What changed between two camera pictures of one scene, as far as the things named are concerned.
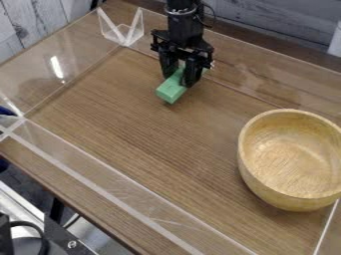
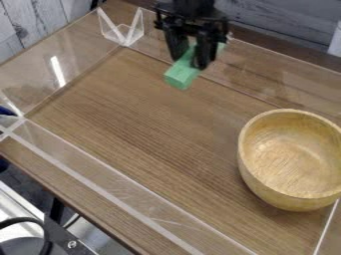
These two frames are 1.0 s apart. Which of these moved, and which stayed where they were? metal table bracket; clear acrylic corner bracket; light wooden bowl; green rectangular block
Moved: green rectangular block
Stayed: metal table bracket; light wooden bowl; clear acrylic corner bracket
